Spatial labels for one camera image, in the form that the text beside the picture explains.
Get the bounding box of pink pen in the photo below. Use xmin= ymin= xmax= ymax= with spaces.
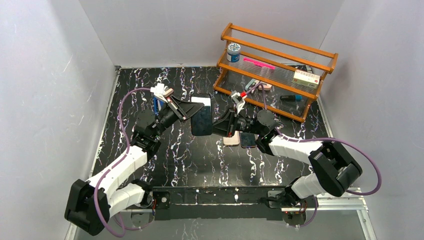
xmin=243 ymin=57 xmax=275 ymax=70

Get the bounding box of white red cardboard box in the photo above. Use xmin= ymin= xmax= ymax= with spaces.
xmin=292 ymin=69 xmax=320 ymax=89

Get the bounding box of orange wooden shelf rack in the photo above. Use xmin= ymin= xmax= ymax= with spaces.
xmin=213 ymin=22 xmax=339 ymax=123

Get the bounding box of beige pink phone case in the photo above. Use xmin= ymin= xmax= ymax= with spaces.
xmin=223 ymin=131 xmax=240 ymax=146

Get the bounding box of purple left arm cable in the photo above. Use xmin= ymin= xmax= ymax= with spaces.
xmin=93 ymin=87 xmax=153 ymax=239

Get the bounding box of small pink white stapler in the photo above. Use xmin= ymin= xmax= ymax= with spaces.
xmin=163 ymin=88 xmax=174 ymax=98

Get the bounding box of white blue labelled jar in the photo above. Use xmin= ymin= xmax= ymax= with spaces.
xmin=226 ymin=42 xmax=241 ymax=63

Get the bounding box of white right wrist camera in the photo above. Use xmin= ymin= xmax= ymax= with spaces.
xmin=230 ymin=90 xmax=247 ymax=114

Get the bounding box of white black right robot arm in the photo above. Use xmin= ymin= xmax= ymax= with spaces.
xmin=212 ymin=108 xmax=363 ymax=206

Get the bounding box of phone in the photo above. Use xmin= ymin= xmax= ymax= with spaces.
xmin=190 ymin=94 xmax=213 ymax=136

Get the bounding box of purple edged smartphone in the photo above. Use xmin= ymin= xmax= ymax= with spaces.
xmin=239 ymin=132 xmax=257 ymax=148

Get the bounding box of black arm mounting base bar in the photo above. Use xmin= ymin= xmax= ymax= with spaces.
xmin=152 ymin=186 xmax=308 ymax=221

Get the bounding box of light blue small stapler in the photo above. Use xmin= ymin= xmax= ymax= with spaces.
xmin=244 ymin=78 xmax=260 ymax=93

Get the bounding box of black blue marker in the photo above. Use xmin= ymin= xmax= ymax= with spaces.
xmin=279 ymin=94 xmax=302 ymax=102

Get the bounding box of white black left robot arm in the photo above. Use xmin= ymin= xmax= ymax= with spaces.
xmin=64 ymin=96 xmax=205 ymax=236

